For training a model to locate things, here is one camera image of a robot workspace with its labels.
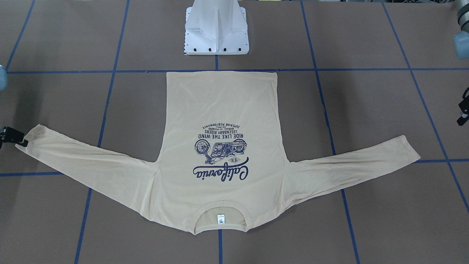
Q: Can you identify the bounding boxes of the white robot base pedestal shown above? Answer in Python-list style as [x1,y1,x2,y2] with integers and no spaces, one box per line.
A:
[184,0,250,55]

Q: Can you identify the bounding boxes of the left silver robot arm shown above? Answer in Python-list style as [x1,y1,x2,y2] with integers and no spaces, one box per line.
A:
[453,0,469,60]

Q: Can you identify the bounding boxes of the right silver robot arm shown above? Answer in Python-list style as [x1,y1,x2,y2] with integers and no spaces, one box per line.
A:
[0,65,28,148]

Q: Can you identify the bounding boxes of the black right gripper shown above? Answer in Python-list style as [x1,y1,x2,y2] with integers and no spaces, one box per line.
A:
[0,126,28,148]

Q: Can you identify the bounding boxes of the beige long-sleeve graphic shirt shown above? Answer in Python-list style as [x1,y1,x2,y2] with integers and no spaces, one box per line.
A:
[17,71,420,235]

